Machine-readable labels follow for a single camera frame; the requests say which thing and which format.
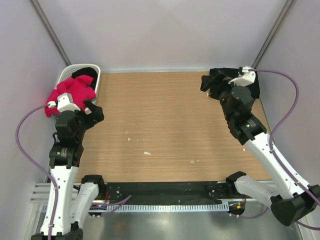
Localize folded black t shirt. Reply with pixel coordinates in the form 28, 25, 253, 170
209, 67, 260, 100

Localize red t shirt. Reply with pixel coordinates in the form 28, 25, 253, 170
46, 75, 96, 111

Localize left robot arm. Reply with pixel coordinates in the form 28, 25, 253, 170
31, 100, 106, 240

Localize aluminium frame rail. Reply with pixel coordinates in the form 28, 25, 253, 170
29, 182, 83, 203

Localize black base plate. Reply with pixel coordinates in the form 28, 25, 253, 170
96, 181, 238, 206

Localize slotted cable duct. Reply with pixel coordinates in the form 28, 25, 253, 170
42, 202, 230, 214

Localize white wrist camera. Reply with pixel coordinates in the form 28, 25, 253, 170
228, 66, 256, 87
45, 93, 91, 117

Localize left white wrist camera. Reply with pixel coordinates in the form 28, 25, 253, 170
45, 93, 91, 117

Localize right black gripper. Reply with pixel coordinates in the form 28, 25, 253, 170
200, 70, 248, 122

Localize black t shirt in basket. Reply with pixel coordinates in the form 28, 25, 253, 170
71, 67, 98, 90

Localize white plastic basket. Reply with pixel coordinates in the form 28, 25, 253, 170
52, 64, 101, 108

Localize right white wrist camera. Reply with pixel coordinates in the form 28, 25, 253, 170
228, 66, 256, 87

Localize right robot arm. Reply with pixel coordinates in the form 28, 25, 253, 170
200, 66, 320, 226

